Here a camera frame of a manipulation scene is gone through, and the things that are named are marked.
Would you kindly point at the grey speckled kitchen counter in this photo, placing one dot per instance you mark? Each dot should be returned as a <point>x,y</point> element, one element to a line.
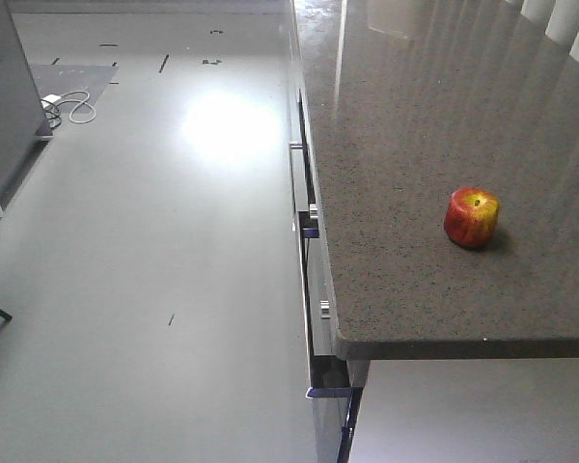
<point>473,353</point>

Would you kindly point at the red yellow apple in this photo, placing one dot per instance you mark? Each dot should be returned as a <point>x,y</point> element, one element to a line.
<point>472,217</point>

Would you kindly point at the white power adapter with cable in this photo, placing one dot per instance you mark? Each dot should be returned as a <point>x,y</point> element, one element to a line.
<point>78,104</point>

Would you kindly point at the grey cabinet at left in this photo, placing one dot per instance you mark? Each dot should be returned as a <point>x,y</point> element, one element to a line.
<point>22,121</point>

